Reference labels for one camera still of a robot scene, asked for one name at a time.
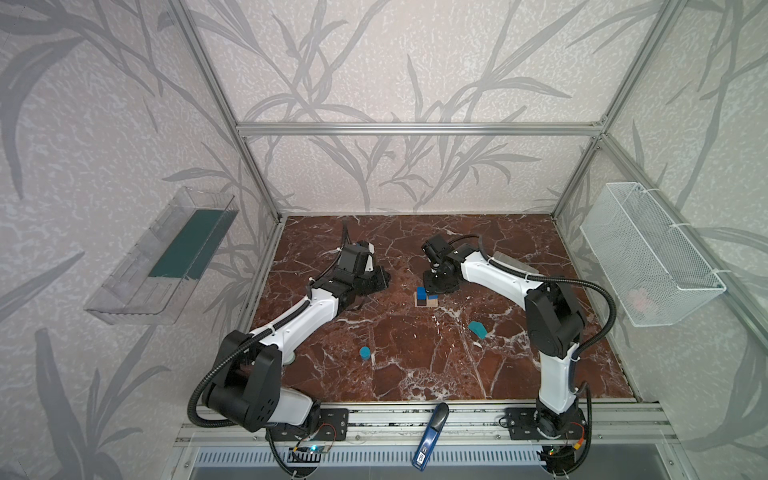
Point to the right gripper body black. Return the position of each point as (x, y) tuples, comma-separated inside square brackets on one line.
[(440, 282)]

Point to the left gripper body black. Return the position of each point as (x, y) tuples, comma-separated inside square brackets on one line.
[(372, 279)]

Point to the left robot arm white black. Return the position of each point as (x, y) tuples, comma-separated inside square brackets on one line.
[(244, 386)]

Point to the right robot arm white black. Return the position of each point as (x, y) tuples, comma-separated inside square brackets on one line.
[(555, 320)]

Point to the grey rectangular sponge block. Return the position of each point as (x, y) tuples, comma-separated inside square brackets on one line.
[(514, 264)]

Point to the teal triangular roof block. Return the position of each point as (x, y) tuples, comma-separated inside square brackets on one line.
[(478, 329)]

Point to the blue black handheld scanner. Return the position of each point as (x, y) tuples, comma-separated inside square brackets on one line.
[(430, 436)]

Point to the pink object in basket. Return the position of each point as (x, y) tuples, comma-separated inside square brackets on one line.
[(640, 300)]

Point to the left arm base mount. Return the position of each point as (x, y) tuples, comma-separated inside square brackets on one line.
[(323, 424)]

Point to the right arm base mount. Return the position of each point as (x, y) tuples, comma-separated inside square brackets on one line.
[(543, 425)]

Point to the clear plastic wall bin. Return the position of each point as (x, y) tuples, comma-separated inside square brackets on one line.
[(158, 276)]

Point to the white wire mesh basket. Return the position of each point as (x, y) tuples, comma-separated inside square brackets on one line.
[(638, 245)]

